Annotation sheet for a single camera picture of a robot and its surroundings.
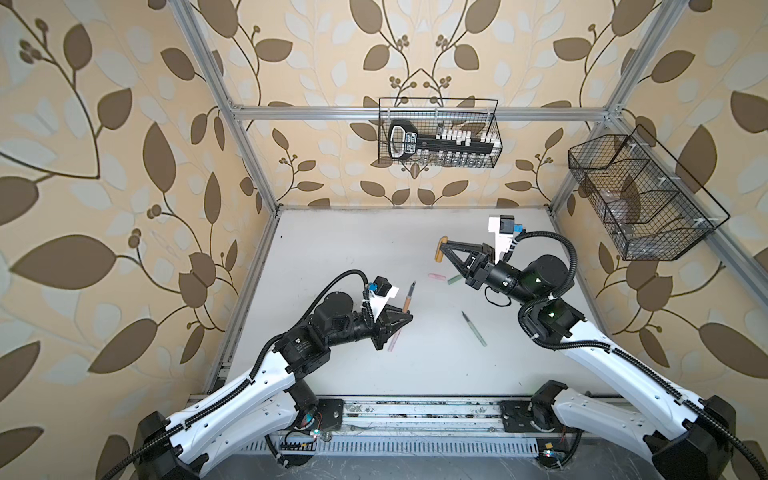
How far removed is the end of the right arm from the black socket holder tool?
0.36 m

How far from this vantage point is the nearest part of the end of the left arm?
61 cm

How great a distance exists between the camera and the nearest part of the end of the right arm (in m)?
0.55

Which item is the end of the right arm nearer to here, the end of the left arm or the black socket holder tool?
the end of the left arm

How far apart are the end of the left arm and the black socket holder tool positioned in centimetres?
47

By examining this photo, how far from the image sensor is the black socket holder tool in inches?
32.6
